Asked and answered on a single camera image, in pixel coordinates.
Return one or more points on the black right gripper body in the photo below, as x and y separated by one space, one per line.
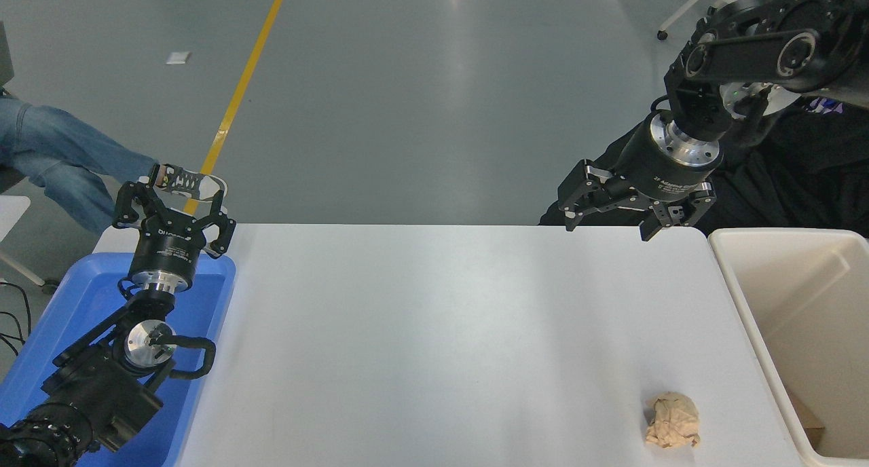
652 172

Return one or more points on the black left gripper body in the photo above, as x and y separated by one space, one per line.
170 250

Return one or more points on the tan paper ball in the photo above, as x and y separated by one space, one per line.
673 421

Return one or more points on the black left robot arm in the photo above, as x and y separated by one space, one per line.
95 389

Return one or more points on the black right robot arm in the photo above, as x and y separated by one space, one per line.
815 39

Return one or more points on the person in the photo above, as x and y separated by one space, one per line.
61 155
801 175

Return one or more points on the blue plastic tray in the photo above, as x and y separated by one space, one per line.
88 297

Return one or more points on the white side table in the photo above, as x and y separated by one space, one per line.
12 212

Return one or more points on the large pale plastic bin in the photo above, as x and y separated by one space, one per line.
801 297

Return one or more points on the white paper scrap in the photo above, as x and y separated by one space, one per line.
178 58

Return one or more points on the brown cardboard piece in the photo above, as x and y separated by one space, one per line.
809 423

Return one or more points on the white wheeled chair frame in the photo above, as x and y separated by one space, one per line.
686 9

